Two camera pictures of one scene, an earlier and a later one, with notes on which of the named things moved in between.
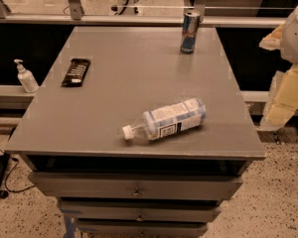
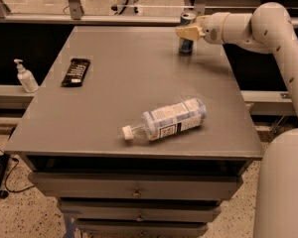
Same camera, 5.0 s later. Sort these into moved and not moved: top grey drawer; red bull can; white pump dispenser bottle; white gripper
Moved: white gripper
Not moved: top grey drawer; red bull can; white pump dispenser bottle
